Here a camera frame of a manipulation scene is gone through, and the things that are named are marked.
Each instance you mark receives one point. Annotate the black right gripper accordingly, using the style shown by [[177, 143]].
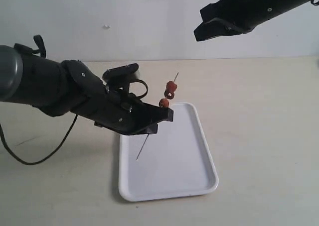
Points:
[[232, 17]]

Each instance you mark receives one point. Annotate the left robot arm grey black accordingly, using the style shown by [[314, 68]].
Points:
[[28, 77]]

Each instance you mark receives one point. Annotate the white rectangular plastic tray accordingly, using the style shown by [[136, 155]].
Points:
[[175, 162]]

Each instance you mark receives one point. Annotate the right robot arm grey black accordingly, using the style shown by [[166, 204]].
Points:
[[282, 6]]

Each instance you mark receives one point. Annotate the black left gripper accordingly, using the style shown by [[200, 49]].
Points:
[[120, 112]]

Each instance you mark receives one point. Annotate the red date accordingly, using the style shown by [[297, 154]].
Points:
[[171, 86], [169, 94], [164, 103]]

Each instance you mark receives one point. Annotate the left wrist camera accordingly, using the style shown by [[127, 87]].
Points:
[[121, 77]]

